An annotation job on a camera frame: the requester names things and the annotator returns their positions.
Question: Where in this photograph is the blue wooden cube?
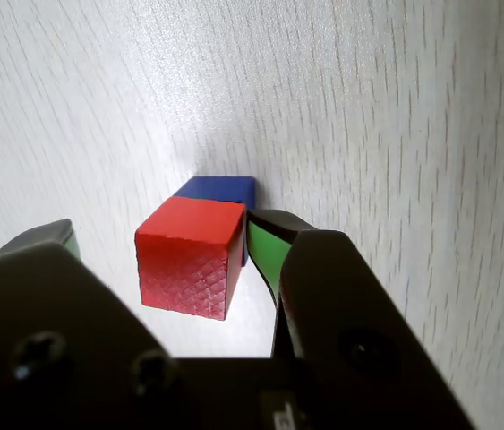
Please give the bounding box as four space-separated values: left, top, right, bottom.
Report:
173 176 257 268

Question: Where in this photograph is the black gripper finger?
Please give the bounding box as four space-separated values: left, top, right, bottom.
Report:
0 219 181 430

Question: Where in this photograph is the red wooden cube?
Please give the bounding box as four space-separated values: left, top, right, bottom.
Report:
134 196 247 322

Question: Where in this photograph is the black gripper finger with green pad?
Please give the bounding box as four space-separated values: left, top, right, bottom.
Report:
245 209 476 430

